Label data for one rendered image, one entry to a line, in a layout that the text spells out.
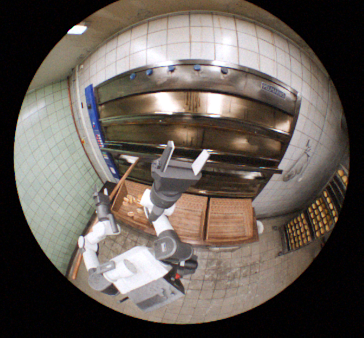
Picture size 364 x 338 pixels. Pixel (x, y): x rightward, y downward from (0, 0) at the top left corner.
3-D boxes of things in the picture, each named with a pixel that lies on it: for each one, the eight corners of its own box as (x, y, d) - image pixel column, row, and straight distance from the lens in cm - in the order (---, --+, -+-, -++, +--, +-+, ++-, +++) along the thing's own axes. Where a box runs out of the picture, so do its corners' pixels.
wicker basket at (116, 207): (130, 189, 175) (123, 178, 156) (162, 198, 151) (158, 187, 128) (115, 214, 162) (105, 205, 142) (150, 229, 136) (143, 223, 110)
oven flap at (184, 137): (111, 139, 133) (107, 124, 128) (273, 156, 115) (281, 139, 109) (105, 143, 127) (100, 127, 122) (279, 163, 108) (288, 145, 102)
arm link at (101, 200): (88, 196, 68) (91, 215, 63) (96, 189, 61) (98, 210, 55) (105, 201, 74) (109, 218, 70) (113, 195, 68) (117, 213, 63)
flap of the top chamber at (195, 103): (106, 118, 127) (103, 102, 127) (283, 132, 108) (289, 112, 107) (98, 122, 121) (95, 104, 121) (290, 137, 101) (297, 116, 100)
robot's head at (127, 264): (142, 272, 46) (132, 275, 38) (122, 280, 51) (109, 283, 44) (131, 258, 47) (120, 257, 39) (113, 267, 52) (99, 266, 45)
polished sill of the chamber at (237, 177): (118, 159, 146) (117, 156, 144) (262, 178, 129) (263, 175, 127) (116, 161, 143) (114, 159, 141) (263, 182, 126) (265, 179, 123)
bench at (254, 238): (124, 198, 245) (112, 182, 205) (239, 220, 220) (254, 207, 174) (112, 219, 236) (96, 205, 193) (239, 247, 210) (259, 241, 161)
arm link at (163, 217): (165, 212, 73) (179, 235, 59) (147, 217, 73) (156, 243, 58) (162, 199, 66) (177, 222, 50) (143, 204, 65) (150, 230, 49)
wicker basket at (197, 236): (164, 199, 149) (161, 188, 127) (204, 206, 145) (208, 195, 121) (152, 230, 135) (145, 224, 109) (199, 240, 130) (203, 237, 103)
